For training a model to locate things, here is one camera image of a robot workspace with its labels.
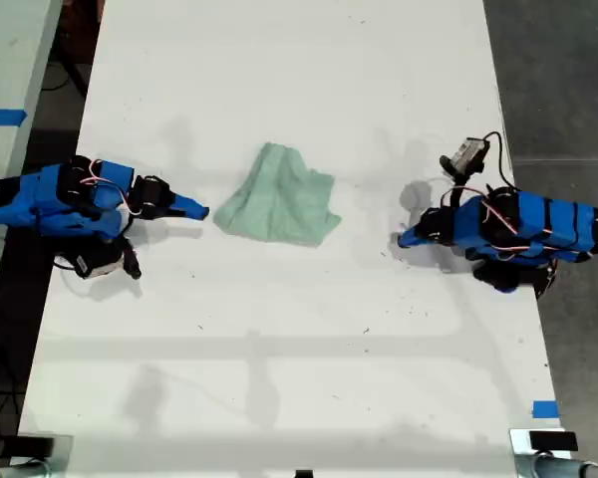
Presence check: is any grey metal pipe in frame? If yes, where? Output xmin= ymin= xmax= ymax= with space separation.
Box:
xmin=514 ymin=454 xmax=598 ymax=478

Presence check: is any short blue tape piece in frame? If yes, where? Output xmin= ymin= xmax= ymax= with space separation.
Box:
xmin=531 ymin=399 xmax=561 ymax=420

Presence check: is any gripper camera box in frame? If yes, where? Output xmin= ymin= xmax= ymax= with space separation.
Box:
xmin=73 ymin=245 xmax=127 ymax=281
xmin=439 ymin=137 xmax=492 ymax=176

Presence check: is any metal table bracket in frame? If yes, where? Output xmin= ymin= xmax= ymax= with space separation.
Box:
xmin=8 ymin=432 xmax=76 ymax=467
xmin=508 ymin=427 xmax=580 ymax=460

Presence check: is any black floor cable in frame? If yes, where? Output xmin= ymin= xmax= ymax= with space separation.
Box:
xmin=0 ymin=377 xmax=26 ymax=452

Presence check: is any pale green T-shirt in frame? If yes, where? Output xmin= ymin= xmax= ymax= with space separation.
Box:
xmin=212 ymin=141 xmax=343 ymax=249

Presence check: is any small black box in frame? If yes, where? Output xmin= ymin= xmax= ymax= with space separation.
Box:
xmin=528 ymin=430 xmax=579 ymax=452
xmin=14 ymin=435 xmax=56 ymax=457

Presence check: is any gripper camera stalk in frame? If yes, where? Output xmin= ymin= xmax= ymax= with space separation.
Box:
xmin=121 ymin=237 xmax=144 ymax=281
xmin=442 ymin=171 xmax=479 ymax=208

